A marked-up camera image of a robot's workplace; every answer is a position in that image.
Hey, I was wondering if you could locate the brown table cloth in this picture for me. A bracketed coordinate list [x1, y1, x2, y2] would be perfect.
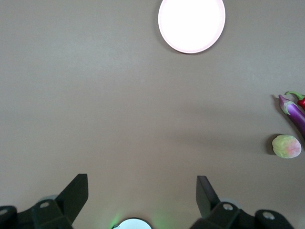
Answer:
[0, 0, 305, 229]

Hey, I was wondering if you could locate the pink round plate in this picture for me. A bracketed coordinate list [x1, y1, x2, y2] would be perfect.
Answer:
[158, 0, 226, 54]

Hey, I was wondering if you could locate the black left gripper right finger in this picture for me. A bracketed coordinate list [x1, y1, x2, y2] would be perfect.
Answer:
[190, 176, 293, 229]

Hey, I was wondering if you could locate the red chili pepper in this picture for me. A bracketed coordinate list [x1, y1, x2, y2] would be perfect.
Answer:
[285, 91, 305, 110]

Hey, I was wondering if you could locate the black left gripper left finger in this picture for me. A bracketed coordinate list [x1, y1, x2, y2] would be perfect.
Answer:
[0, 173, 89, 229]

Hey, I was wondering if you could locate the purple eggplant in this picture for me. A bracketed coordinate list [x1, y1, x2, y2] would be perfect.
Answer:
[278, 94, 305, 139]

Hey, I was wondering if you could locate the green pink peach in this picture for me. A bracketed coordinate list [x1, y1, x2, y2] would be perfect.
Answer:
[272, 134, 302, 159]

